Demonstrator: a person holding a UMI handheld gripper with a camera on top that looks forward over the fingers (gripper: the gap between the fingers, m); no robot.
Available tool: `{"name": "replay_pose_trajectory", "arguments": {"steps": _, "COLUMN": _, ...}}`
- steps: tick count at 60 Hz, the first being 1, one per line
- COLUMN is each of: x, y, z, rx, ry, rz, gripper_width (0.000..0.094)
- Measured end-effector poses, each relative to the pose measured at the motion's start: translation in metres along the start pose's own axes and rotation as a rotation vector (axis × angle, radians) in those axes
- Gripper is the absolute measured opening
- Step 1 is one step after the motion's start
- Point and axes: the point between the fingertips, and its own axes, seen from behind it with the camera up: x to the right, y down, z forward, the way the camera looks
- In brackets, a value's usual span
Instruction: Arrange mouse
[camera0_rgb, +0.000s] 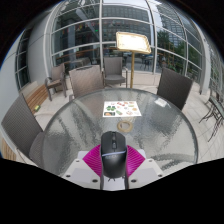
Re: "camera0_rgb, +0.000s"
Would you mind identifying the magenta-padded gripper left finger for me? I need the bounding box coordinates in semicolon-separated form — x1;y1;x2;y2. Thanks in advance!
61;144;103;191

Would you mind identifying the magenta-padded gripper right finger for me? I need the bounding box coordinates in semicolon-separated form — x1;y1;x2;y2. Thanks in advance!
124;145;165;191

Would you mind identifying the black computer mouse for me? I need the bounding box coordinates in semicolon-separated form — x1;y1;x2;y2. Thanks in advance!
99;130;129;181

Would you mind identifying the colourful picture menu card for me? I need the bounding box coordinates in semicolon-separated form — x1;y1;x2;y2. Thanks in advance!
102;100;143;118

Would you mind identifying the dark wicker chair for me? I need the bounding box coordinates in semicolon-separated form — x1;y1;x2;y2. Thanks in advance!
156;67;194;112
1;92;47;169

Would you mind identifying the grey wicker armchair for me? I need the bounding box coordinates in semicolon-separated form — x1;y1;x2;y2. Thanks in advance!
44;62;68;102

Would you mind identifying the black metal outdoor furniture group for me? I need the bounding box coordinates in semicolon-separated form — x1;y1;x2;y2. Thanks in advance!
198;87;224;143

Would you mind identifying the gold menu stand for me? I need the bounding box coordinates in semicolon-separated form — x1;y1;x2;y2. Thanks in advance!
115;31;153;90

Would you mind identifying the round tan table ring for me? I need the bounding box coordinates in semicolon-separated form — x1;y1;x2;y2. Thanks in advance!
116;119;133;132

